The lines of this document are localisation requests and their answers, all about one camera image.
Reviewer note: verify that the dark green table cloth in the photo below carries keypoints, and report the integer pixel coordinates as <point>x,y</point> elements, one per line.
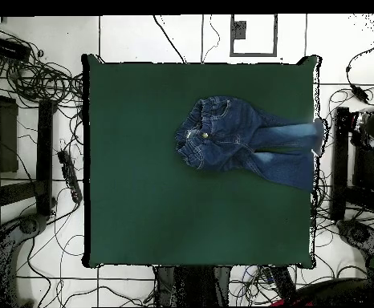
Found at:
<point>142,192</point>

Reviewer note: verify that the black power adapter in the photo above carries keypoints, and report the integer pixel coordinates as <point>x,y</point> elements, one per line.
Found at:
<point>360,93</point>

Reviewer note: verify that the blue denim jeans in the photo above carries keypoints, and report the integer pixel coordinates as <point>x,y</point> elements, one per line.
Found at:
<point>232,134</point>

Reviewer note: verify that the grey square frame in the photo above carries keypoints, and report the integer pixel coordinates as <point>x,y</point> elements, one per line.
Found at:
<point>253,54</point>

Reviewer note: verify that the black stand frame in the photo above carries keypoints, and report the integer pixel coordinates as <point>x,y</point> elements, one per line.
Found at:
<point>44,154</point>
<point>341,166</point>

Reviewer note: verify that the black power strip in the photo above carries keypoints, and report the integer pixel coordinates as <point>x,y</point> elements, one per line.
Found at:
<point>283,282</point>
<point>69,176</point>

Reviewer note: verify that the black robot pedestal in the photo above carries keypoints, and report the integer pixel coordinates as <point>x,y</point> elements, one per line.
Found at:
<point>193,285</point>

